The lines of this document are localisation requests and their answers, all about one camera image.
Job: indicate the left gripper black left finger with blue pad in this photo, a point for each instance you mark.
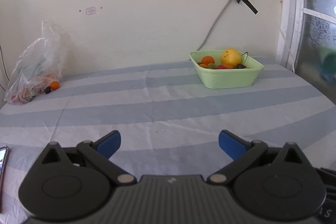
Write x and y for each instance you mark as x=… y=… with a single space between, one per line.
x=86 y=164

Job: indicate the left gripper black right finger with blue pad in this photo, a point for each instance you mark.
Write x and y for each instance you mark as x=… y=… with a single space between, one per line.
x=256 y=162

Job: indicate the red and green fruits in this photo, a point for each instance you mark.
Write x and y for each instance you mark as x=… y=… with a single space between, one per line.
x=222 y=66

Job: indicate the orange fruit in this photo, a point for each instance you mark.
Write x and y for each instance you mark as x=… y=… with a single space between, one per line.
x=208 y=60

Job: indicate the smartphone at table edge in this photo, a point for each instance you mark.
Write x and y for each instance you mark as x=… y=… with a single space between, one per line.
x=4 y=151

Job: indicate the dark small fruit beside bag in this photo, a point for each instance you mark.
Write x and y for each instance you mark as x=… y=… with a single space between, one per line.
x=48 y=90

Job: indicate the small orange beside bag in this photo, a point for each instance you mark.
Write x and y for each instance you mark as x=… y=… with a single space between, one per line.
x=54 y=85

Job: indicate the striped blue white tablecloth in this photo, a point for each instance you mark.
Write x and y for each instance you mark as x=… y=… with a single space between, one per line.
x=168 y=120

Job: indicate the light green plastic bowl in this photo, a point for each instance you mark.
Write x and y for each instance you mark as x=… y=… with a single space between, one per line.
x=226 y=78

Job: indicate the clear plastic bag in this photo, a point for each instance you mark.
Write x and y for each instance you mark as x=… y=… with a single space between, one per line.
x=39 y=65

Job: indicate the large yellow fruit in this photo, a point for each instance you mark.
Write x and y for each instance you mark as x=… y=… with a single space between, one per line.
x=231 y=56

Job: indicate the white window frame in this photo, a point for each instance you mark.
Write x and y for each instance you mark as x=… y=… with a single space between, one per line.
x=306 y=42

